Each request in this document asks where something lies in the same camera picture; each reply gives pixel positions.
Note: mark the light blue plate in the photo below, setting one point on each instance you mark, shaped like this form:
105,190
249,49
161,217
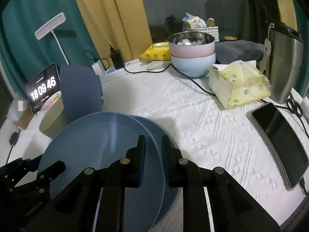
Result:
95,141
157,199

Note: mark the black smartphone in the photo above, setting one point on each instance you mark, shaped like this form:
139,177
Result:
283,143

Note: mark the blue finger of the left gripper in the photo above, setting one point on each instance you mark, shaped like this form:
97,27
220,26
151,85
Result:
51,172

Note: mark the tablet showing clock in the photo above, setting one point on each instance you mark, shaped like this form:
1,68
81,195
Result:
42,87

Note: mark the yellow wipes packet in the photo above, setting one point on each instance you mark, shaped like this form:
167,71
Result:
157,52

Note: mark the pink steel-lined bowl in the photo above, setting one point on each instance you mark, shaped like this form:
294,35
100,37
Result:
191,44

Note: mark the cream bowl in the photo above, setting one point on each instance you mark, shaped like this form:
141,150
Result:
54,120

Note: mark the white desk lamp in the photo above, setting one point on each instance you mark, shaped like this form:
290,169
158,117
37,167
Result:
49,27

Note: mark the yellow curtain left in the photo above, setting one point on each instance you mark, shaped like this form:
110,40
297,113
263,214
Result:
121,24

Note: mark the white charger adapter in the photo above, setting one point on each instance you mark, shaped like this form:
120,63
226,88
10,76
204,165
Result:
99,68

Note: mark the light blue bowl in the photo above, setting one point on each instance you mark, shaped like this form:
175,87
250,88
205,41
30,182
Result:
194,67

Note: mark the steel thermos flask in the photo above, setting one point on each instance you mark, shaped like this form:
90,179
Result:
284,50

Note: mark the teal curtain left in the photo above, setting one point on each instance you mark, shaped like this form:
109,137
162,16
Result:
23,56

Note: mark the grey folded cloth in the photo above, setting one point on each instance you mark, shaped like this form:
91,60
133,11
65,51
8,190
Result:
230,51

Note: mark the small white box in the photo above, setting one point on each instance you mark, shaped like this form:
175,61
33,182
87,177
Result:
22,105

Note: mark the yellow tissue pack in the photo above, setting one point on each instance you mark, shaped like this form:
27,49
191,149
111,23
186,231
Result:
238,83

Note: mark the white storage basket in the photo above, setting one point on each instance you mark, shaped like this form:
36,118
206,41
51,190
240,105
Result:
196,24

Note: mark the pink strawberry bowl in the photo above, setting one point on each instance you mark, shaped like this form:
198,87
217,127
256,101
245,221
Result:
51,101

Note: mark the large dark blue bowl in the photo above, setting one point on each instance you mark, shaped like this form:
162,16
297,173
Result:
81,91

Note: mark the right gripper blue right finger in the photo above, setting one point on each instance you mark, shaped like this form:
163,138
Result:
169,155

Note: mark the white power strip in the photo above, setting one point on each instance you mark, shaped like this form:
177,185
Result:
134,66

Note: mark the yellow curtain right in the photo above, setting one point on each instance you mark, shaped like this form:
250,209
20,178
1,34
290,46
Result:
287,13

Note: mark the black charger adapter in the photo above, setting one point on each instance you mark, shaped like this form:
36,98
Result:
116,57

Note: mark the cardboard box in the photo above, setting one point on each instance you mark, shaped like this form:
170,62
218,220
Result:
25,119

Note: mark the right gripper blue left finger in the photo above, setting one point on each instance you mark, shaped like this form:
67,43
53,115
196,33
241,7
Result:
137,158

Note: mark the white textured tablecloth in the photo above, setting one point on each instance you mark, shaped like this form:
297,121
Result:
206,133

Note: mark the light blue plate front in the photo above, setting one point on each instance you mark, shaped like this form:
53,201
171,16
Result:
157,199

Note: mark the yellow curtain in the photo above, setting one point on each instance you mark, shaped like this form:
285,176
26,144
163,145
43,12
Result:
121,24
287,13

